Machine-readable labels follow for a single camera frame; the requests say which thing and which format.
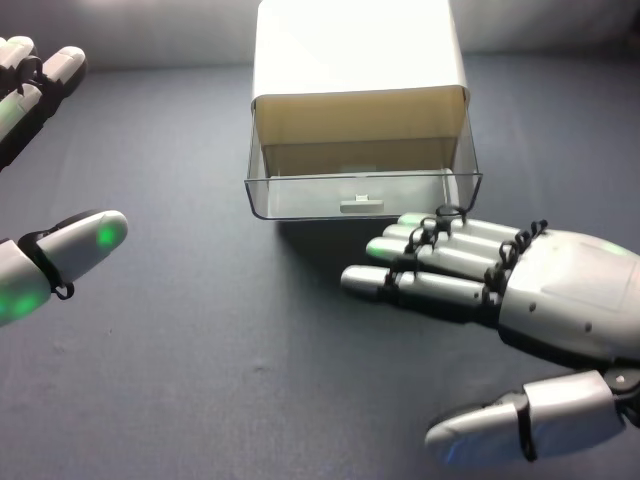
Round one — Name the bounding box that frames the clear plastic drawer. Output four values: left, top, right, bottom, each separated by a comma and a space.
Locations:
243, 107, 485, 222

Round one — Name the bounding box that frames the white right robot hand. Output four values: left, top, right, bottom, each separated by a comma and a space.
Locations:
339, 204, 640, 465

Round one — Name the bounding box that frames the white drawer cabinet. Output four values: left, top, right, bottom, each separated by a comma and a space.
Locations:
248, 0, 475, 211

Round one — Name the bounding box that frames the grey table cloth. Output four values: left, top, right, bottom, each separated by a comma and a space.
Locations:
0, 49, 640, 480

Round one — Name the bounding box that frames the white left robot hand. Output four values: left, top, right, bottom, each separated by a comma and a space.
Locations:
0, 34, 129, 329

